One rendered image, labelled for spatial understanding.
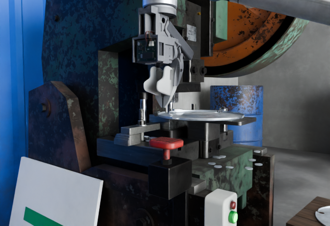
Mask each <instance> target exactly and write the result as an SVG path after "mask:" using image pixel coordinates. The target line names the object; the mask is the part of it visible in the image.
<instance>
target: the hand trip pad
mask: <svg viewBox="0 0 330 226"><path fill-rule="evenodd" d="M149 146H150V147H155V148H161V149H163V159H165V160H168V159H170V150H171V149H176V148H180V147H182V146H183V140H181V139H175V138H167V137H158V138H154V139H150V141H149Z"/></svg>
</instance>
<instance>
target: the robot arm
mask: <svg viewBox="0 0 330 226"><path fill-rule="evenodd" d="M211 1H219V0H211ZM226 1H230V2H234V3H238V4H242V5H246V6H251V7H255V8H259V9H263V10H267V11H271V12H275V13H279V14H283V15H287V16H291V17H296V18H300V19H304V20H308V21H312V22H316V23H320V24H324V25H328V26H330V0H226ZM176 9H177V0H142V8H138V37H135V38H132V60H133V62H136V63H142V64H146V65H148V71H149V74H150V77H149V79H147V80H146V81H145V82H144V84H143V88H144V90H145V91H147V92H149V93H152V94H154V95H155V96H156V99H157V101H158V103H159V105H160V106H161V108H166V107H167V105H168V104H169V102H170V101H171V99H172V97H173V95H174V93H175V91H176V88H177V86H178V85H179V82H180V79H181V76H182V73H183V68H184V63H183V61H185V60H191V59H192V57H193V51H192V49H191V48H190V47H189V45H188V44H187V43H186V41H185V40H184V39H183V37H182V36H181V35H180V33H179V32H178V31H177V29H176V28H175V27H174V25H173V24H172V23H171V22H170V21H169V20H170V19H174V18H176ZM135 45H137V57H135ZM164 64H167V65H168V66H165V67H164V70H162V69H161V68H160V67H163V65H164Z"/></svg>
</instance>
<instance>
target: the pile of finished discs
mask: <svg viewBox="0 0 330 226"><path fill-rule="evenodd" d="M319 212H323V213H324V214H321V213H319ZM315 217H316V219H317V220H318V222H319V223H321V224H322V225H323V226H330V206H325V207H321V208H319V209H318V211H316V212H315Z"/></svg>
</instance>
